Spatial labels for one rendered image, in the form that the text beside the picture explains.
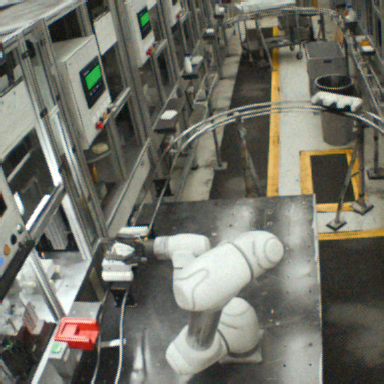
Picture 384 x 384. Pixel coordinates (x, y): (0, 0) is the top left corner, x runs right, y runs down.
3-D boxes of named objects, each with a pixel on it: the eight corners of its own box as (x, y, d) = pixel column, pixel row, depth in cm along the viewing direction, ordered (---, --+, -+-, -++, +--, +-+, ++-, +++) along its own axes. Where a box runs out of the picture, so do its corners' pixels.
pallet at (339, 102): (311, 109, 356) (310, 97, 351) (320, 102, 365) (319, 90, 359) (355, 118, 334) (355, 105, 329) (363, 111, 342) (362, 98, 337)
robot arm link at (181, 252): (166, 234, 191) (168, 269, 190) (206, 233, 187) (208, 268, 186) (173, 234, 201) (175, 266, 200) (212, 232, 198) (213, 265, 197)
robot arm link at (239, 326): (267, 339, 196) (264, 303, 184) (232, 363, 189) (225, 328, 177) (244, 319, 208) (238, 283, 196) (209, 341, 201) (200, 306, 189)
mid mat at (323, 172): (369, 209, 373) (369, 208, 372) (301, 214, 385) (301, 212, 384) (354, 148, 454) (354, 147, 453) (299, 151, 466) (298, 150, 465)
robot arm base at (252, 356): (265, 324, 210) (264, 316, 207) (262, 363, 192) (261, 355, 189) (224, 325, 214) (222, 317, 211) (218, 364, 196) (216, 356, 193)
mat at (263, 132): (278, 212, 392) (277, 211, 391) (204, 216, 405) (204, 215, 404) (278, 25, 868) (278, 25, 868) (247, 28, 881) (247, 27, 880)
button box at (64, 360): (71, 376, 173) (60, 357, 167) (54, 374, 175) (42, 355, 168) (77, 360, 179) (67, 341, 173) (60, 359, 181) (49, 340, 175)
